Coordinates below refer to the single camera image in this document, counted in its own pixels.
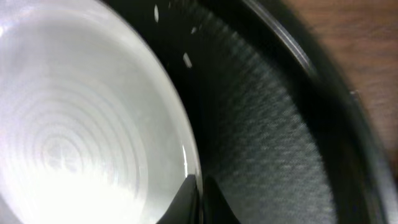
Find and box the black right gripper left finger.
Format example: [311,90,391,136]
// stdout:
[157,174,199,224]

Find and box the black round tray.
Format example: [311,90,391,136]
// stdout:
[108,0,397,223]

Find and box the grey round plate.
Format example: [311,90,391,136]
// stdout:
[1,1,202,223]

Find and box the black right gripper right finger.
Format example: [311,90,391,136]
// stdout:
[203,177,240,224]

